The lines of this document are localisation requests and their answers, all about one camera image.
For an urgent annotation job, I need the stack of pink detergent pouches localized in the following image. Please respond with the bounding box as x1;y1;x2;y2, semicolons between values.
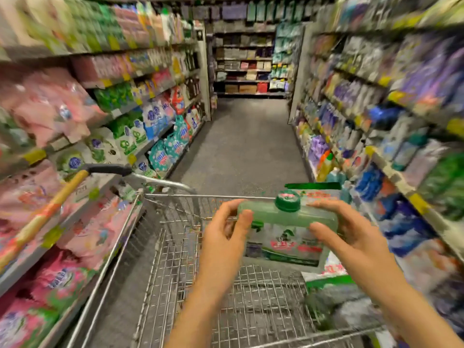
0;65;144;348

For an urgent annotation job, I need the cluster of green cleaner bottles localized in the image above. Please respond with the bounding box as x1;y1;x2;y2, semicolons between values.
419;150;464;219

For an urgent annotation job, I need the row of green white pouches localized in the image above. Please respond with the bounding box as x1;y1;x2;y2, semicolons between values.
54;82;155;183

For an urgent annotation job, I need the row of teal blue pouches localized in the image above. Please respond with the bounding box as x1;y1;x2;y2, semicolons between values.
132;90;205;176

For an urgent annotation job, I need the row of purple cleaner bottles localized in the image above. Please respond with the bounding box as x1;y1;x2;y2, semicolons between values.
306;132;336;165

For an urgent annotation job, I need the store shelving with refill pouches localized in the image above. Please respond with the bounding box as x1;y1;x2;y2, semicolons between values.
0;0;213;348

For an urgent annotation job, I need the distant store shelving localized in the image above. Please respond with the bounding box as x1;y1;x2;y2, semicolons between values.
205;0;303;100

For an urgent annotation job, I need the person's right hand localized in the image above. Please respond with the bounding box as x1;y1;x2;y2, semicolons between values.
307;198;408;296

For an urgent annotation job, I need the grey shopping cart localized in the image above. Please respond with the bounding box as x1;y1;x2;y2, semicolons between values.
0;163;387;348

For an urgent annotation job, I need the person's left hand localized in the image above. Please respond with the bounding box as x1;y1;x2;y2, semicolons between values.
196;198;255;299

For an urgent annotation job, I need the cluster of blue cleaner bottles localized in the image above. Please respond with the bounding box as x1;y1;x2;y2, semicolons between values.
354;163;423;252

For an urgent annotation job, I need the green cleaner box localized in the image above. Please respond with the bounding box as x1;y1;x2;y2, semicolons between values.
237;189;341;275

